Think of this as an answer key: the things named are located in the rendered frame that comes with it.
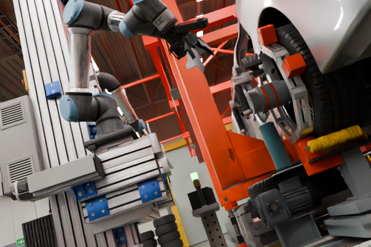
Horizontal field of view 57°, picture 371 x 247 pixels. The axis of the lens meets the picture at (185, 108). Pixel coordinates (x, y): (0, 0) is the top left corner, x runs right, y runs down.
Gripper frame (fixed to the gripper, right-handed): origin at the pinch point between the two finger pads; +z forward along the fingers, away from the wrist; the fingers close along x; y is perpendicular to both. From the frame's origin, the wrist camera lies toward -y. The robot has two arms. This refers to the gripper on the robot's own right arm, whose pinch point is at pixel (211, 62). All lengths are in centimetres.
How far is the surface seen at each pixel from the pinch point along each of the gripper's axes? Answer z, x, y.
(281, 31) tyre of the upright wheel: 19, -59, -11
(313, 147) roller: 65, -24, 4
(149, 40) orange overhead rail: -34, -361, 232
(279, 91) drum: 42, -50, 8
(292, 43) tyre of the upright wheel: 25, -48, -14
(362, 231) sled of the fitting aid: 91, 4, 0
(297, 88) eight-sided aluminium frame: 40, -34, -6
